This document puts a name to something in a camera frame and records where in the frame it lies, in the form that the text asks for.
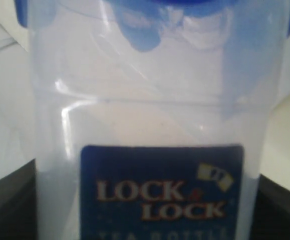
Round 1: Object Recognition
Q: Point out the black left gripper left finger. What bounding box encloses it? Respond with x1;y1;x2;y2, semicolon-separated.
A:
0;159;37;240

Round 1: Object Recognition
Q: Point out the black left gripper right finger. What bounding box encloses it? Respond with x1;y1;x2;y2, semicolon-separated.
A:
253;175;290;240

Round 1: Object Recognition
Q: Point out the clear plastic tall container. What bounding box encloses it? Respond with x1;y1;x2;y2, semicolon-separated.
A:
26;0;290;240

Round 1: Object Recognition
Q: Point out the blue clip-lock lid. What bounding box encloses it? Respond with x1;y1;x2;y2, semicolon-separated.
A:
15;0;290;59

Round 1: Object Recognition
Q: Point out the white rectangular tray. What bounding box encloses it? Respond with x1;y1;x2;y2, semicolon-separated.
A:
0;25;35;179

